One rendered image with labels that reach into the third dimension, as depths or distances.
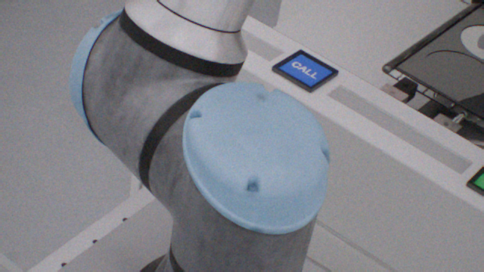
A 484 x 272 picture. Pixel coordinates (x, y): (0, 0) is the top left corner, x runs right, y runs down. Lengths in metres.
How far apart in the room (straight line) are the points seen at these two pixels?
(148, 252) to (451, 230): 0.32
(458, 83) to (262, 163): 0.61
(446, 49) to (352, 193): 0.34
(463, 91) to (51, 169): 1.34
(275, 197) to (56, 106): 1.89
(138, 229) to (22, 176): 1.41
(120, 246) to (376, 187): 0.29
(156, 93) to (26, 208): 1.51
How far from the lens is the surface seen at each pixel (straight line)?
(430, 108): 1.34
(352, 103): 1.12
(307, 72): 1.13
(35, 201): 2.33
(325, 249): 1.17
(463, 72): 1.34
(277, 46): 1.17
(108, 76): 0.85
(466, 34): 1.43
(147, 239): 0.99
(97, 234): 1.10
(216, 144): 0.75
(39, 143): 2.49
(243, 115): 0.78
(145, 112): 0.82
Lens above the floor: 1.59
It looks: 38 degrees down
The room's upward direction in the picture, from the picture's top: 11 degrees clockwise
